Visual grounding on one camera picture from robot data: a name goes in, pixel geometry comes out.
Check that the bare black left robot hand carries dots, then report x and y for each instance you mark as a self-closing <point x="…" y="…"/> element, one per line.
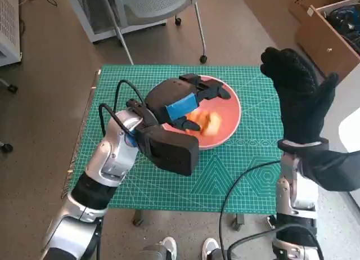
<point x="171" y="96"/>

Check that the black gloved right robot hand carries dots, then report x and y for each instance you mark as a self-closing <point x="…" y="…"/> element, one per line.
<point x="301" y="102"/>

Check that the rectangular toy bread loaf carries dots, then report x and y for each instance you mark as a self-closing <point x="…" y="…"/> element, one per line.
<point x="208" y="123"/>

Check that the pink bowl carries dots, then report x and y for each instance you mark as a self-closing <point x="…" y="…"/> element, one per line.
<point x="227" y="116"/>

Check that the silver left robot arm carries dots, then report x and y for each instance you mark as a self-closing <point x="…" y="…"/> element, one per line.
<point x="112" y="156"/>

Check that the white desk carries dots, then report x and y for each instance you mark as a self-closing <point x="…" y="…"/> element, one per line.
<point x="350" y="99"/>

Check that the white rounded panel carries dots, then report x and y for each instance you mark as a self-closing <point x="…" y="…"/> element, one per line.
<point x="351" y="130"/>

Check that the open wooden crate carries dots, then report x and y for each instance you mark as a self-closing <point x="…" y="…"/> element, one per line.
<point x="320" y="46"/>

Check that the green cutting mat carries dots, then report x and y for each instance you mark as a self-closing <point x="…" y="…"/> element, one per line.
<point x="182" y="189"/>

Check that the grey mesh office chair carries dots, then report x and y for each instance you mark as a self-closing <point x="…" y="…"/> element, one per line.
<point x="154" y="2"/>

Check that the flat cardboard box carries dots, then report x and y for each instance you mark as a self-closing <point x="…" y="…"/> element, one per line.
<point x="303" y="1"/>

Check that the black office chair base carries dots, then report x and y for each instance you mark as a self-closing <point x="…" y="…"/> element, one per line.
<point x="11" y="88"/>

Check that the white perforated appliance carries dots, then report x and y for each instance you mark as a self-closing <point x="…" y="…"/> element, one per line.
<point x="8" y="18"/>

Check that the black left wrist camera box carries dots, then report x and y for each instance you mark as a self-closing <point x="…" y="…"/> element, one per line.
<point x="171" y="150"/>

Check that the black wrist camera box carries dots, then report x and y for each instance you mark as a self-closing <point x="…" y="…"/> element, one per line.
<point x="332" y="170"/>
<point x="171" y="150"/>

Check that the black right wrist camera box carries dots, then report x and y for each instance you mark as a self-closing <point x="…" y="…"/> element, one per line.
<point x="332" y="170"/>

